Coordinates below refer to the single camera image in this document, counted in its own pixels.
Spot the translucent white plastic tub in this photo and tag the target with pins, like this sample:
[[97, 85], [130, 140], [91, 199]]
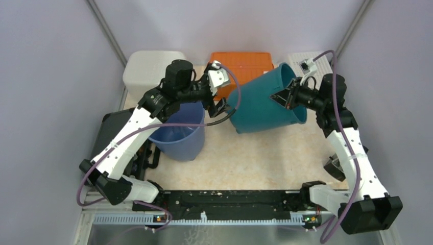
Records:
[[145, 69]]

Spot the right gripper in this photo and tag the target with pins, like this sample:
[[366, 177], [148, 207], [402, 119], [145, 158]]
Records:
[[284, 97]]

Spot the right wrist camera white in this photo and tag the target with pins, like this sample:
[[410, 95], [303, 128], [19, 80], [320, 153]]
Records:
[[309, 69]]

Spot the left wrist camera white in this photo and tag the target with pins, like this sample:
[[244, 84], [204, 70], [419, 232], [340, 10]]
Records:
[[218, 77]]

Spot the white perforated basket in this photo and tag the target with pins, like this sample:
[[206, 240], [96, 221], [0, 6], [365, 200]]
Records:
[[323, 64]]

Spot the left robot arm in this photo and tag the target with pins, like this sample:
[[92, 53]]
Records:
[[180, 85]]

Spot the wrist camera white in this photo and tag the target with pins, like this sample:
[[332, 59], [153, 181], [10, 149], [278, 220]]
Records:
[[309, 69], [218, 77]]

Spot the black case on left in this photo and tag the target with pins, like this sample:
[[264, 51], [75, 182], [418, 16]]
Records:
[[146, 157]]

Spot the orange plastic tub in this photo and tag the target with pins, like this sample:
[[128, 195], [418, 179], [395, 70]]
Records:
[[246, 66]]

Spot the small black clear box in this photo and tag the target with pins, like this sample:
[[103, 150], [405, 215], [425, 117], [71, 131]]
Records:
[[334, 168]]

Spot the blue bucket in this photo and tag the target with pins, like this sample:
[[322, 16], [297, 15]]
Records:
[[182, 143]]

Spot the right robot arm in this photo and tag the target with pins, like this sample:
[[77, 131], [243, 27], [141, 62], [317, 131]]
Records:
[[370, 207]]

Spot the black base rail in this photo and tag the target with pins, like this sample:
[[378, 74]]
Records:
[[230, 205]]

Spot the teal bucket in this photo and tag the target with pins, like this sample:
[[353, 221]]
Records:
[[257, 111]]

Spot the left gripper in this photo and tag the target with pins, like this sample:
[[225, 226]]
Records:
[[216, 109]]

